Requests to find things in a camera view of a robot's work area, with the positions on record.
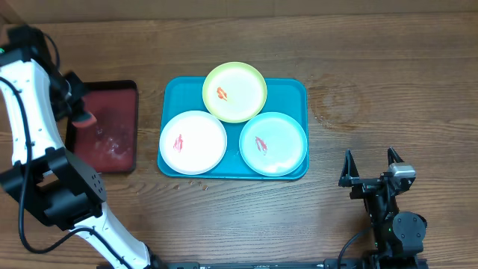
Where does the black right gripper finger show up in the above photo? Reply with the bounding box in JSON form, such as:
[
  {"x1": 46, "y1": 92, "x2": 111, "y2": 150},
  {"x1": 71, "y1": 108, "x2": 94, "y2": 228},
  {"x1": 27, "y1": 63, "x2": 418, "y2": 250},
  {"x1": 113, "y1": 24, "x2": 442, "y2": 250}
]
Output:
[
  {"x1": 338, "y1": 149, "x2": 359, "y2": 187},
  {"x1": 388, "y1": 146, "x2": 403, "y2": 165}
]

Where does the red black sponge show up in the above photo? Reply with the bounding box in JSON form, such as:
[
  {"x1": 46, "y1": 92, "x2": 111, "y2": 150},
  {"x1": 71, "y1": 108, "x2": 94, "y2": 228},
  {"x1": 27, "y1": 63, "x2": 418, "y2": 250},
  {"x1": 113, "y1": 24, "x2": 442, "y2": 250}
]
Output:
[{"x1": 71, "y1": 111, "x2": 97, "y2": 129}]

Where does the light blue plate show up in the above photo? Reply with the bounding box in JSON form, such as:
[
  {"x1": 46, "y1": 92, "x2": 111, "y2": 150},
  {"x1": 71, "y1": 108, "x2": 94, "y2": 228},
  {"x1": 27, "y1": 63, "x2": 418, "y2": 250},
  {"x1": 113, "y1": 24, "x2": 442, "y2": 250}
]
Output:
[{"x1": 239, "y1": 112, "x2": 308, "y2": 177}]

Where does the white plate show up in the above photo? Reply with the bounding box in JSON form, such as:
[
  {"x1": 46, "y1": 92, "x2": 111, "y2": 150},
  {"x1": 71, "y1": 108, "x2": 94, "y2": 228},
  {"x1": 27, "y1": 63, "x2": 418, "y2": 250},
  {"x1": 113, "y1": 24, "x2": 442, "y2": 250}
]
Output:
[{"x1": 159, "y1": 111, "x2": 227, "y2": 176}]

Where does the yellow-green plate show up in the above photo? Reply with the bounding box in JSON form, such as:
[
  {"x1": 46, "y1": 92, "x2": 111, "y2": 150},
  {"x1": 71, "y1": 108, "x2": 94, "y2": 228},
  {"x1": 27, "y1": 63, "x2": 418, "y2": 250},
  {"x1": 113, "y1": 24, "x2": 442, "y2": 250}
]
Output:
[{"x1": 202, "y1": 62, "x2": 267, "y2": 123}]

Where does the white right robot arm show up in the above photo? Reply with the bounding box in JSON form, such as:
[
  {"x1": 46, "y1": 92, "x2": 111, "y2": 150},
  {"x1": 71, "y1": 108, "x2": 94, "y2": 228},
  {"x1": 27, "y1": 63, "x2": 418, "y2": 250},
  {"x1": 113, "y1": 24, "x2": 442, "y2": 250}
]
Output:
[{"x1": 338, "y1": 147, "x2": 427, "y2": 268}]

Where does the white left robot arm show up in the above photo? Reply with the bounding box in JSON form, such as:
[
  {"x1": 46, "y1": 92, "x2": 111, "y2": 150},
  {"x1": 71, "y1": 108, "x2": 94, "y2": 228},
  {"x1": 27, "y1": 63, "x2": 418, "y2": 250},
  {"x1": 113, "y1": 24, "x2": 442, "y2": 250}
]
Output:
[{"x1": 1, "y1": 25, "x2": 166, "y2": 268}]

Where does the dark red water tray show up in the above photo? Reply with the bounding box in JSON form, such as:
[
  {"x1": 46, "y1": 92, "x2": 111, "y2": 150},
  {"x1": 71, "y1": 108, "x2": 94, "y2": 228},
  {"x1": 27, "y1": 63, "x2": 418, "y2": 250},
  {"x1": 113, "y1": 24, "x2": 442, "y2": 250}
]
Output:
[{"x1": 65, "y1": 80, "x2": 139, "y2": 173}]

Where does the blue plastic tray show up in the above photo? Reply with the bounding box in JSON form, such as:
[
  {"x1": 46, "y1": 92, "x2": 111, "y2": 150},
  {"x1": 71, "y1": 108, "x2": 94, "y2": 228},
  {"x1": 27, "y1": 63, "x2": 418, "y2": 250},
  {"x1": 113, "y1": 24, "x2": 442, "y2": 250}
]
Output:
[{"x1": 161, "y1": 76, "x2": 308, "y2": 180}]

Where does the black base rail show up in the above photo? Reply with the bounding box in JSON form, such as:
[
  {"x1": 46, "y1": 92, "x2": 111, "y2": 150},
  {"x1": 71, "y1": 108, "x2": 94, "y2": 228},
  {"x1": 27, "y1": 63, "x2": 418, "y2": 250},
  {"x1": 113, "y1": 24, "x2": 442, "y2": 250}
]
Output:
[{"x1": 96, "y1": 257, "x2": 429, "y2": 269}]

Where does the cardboard back wall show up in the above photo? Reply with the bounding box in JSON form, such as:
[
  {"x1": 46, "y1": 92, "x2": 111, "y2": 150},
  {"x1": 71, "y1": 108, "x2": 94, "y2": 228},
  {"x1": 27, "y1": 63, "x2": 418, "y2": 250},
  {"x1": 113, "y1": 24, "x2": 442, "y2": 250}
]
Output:
[{"x1": 1, "y1": 0, "x2": 477, "y2": 24}]

